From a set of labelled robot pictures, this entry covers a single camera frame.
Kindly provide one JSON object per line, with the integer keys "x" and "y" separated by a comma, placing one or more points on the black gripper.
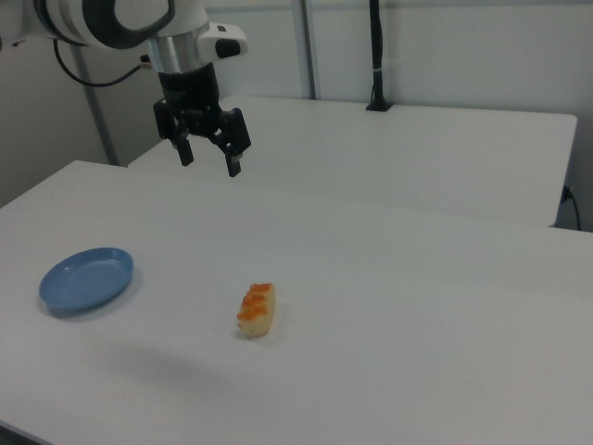
{"x": 190, "y": 90}

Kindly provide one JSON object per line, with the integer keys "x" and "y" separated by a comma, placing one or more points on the bread roll with orange glaze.
{"x": 256, "y": 313}

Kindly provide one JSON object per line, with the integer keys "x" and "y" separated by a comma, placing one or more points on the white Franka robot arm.
{"x": 92, "y": 21}

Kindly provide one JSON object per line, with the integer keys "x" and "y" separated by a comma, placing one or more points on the blue round plate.
{"x": 85, "y": 280}

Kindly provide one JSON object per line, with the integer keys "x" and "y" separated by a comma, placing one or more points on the white side table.
{"x": 370, "y": 162}

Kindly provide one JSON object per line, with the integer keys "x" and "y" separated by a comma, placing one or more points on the grey metal partition post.
{"x": 99, "y": 120}
{"x": 309, "y": 51}

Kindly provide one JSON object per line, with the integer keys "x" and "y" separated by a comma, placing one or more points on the black camera pole with clamp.
{"x": 378, "y": 69}

